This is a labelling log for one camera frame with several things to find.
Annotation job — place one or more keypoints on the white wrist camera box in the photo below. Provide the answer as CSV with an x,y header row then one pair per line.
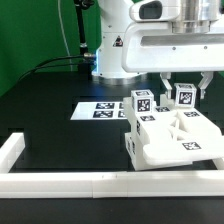
x,y
155,10

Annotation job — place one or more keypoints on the black camera stand pole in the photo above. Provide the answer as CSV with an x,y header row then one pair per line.
x,y
85,66

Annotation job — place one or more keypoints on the white chair backrest frame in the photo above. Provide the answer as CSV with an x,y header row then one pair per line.
x,y
177,134

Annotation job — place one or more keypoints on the white tagged cube nut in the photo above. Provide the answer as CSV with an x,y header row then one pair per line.
x,y
142,100
185,95

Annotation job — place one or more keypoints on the white chair seat part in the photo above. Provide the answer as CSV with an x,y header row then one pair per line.
x,y
135,148

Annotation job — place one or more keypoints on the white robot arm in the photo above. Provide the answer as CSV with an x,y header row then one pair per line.
x,y
195,17

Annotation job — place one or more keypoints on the white marker tag sheet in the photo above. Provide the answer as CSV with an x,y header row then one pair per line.
x,y
99,111

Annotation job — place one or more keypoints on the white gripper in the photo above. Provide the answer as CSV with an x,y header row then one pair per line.
x,y
153,47

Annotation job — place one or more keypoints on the white U-shaped obstacle fence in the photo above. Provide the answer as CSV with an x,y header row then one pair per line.
x,y
101,184

